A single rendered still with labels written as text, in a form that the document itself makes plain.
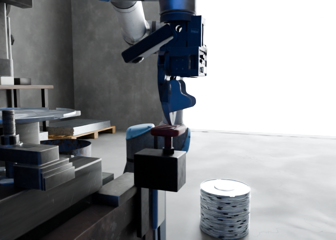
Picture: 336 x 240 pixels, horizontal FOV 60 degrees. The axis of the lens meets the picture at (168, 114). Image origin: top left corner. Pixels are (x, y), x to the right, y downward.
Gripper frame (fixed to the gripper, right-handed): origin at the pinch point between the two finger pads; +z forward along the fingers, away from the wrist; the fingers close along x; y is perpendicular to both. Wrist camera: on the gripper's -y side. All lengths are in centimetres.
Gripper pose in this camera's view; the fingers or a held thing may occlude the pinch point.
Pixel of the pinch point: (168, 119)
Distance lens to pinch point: 59.3
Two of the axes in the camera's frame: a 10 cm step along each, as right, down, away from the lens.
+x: 3.4, -0.9, 9.4
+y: 9.4, 0.3, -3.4
